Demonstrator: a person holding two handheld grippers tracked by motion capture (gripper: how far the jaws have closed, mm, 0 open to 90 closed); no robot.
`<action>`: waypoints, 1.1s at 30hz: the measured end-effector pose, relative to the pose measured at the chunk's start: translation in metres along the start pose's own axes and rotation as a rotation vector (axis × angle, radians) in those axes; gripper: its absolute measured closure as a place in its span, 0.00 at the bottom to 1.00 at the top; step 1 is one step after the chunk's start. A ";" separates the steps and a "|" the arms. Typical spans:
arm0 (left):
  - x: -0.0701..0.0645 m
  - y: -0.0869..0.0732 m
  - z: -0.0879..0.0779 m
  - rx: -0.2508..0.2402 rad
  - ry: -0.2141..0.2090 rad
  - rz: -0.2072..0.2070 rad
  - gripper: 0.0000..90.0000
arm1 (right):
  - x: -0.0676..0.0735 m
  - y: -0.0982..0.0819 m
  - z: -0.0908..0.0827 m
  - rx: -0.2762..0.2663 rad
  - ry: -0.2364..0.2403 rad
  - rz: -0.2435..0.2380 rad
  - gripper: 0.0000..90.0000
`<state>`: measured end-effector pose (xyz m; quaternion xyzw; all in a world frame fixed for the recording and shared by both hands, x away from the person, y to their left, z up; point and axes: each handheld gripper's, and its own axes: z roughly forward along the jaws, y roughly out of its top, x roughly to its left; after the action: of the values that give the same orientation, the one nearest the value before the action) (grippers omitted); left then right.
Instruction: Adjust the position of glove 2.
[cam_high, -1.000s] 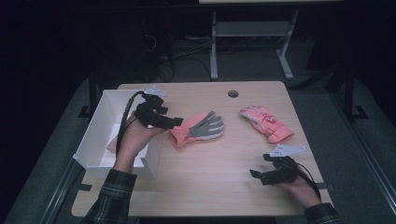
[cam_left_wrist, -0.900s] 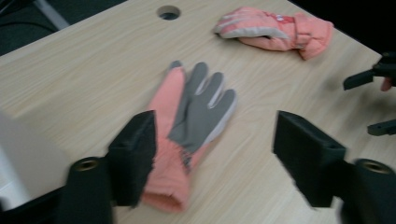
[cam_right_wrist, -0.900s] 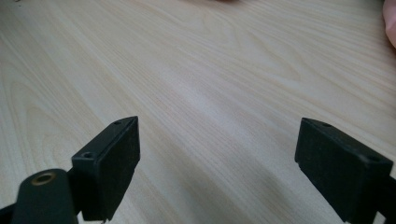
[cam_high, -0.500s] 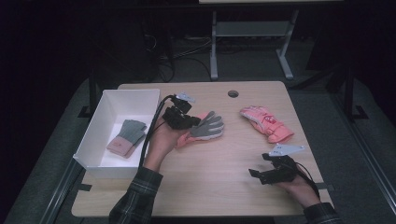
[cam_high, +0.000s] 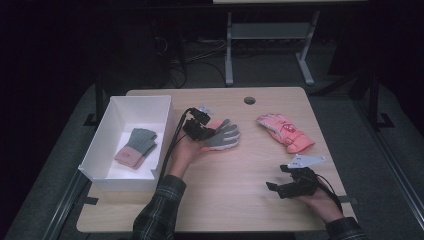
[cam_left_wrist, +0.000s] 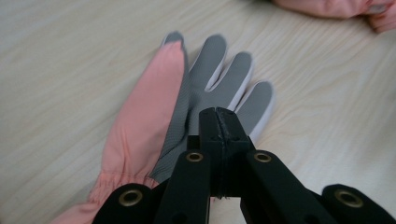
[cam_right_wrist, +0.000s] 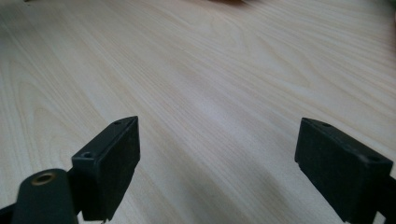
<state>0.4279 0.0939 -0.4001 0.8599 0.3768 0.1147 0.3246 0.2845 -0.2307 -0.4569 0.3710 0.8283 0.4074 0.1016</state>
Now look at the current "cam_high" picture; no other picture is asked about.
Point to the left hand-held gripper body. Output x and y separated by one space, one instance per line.
195 128

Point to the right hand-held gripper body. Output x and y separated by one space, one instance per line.
303 185

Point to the pink glove with grey palm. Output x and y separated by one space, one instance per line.
225 136

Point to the white box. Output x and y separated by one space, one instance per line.
133 110

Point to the person's left hand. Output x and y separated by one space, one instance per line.
183 153

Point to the person's right hand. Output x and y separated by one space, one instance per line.
325 206

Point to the pink padded ski glove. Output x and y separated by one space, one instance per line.
286 131

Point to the black metal stand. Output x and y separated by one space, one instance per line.
374 100

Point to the grey aluminium floor rail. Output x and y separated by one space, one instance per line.
65 206
393 160

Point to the grey metal frame desk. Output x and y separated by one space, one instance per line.
266 30

